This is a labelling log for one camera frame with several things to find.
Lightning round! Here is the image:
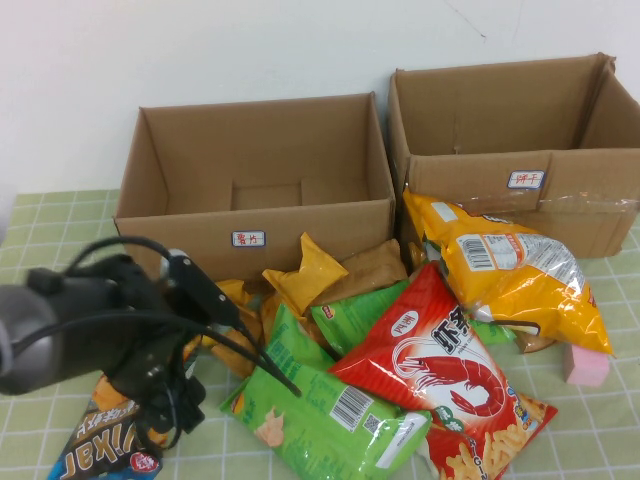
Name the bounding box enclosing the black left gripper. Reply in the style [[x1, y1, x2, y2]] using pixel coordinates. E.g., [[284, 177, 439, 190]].
[[107, 254, 207, 437]]

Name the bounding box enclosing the blue ridged chips bag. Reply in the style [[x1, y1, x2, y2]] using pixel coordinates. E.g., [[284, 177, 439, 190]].
[[47, 339, 201, 480]]

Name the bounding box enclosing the large yellow chips bag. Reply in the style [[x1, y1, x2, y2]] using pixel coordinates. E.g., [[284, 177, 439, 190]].
[[402, 188, 614, 357]]

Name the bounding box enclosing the brown snack packet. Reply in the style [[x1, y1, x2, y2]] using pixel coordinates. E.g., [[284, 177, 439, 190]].
[[513, 327, 556, 355], [309, 238, 409, 306], [209, 302, 265, 380]]

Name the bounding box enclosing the orange snack packet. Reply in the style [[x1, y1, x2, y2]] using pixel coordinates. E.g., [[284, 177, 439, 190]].
[[258, 291, 307, 346]]

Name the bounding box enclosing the large green chips bag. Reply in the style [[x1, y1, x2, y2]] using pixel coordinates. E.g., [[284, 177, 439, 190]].
[[218, 362, 434, 480]]

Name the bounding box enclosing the cardboard box with small label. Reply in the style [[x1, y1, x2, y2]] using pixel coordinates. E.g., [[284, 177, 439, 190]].
[[112, 92, 397, 301]]

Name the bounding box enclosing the green checked tablecloth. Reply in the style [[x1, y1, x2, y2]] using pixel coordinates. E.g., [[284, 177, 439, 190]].
[[0, 189, 640, 480]]

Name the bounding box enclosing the red shrimp chips bag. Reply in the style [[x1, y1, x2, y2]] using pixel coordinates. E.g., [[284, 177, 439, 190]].
[[327, 262, 559, 480]]

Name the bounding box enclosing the pink foam cube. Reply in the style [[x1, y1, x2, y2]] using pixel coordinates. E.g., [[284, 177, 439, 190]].
[[563, 342, 611, 386]]

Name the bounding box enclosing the large taped cardboard box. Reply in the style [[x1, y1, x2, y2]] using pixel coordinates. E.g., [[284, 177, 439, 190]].
[[387, 52, 640, 261]]

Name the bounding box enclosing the black cable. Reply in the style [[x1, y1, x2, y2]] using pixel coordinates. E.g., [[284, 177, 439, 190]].
[[62, 236, 174, 281], [199, 322, 304, 399]]

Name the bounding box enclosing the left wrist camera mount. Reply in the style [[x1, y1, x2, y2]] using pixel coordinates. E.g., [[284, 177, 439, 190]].
[[164, 248, 247, 332]]

